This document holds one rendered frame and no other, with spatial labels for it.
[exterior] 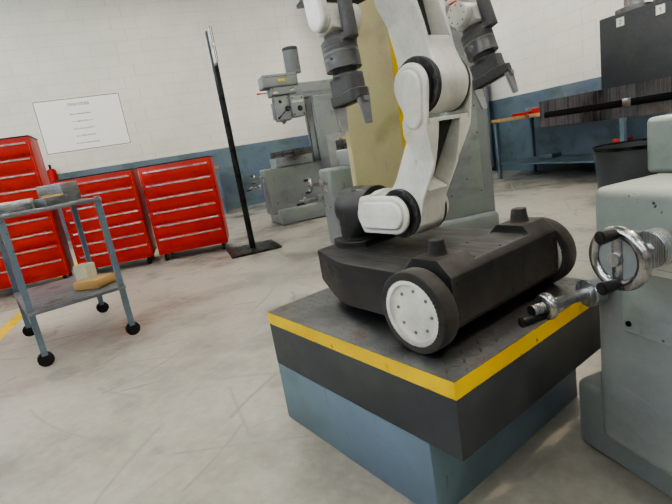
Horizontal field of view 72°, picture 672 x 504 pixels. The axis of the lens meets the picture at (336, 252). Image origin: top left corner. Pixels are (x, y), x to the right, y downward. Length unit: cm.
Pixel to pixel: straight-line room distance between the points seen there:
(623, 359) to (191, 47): 932
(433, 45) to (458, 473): 105
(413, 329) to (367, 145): 155
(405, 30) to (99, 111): 869
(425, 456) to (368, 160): 169
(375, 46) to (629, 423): 202
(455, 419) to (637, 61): 104
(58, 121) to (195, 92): 243
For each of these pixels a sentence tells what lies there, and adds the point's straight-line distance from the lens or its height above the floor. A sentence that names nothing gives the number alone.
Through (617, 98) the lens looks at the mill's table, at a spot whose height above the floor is 90.
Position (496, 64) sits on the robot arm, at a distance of 146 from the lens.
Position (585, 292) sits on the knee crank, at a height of 52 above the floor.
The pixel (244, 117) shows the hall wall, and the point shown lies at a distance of 976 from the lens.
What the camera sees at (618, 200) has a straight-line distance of 108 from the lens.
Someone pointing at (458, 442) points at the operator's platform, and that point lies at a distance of 108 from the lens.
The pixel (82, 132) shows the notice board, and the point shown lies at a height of 185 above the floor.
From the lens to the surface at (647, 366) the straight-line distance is 116.
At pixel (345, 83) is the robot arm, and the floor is 104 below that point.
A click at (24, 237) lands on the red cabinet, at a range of 536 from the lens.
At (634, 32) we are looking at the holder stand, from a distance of 154.
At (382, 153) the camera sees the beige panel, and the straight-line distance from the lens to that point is 255.
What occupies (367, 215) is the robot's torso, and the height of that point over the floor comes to 68.
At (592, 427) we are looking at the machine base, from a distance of 147.
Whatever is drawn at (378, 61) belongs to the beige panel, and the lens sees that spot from 260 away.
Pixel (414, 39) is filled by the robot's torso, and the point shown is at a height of 112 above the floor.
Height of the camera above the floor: 90
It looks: 13 degrees down
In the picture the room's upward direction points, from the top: 9 degrees counter-clockwise
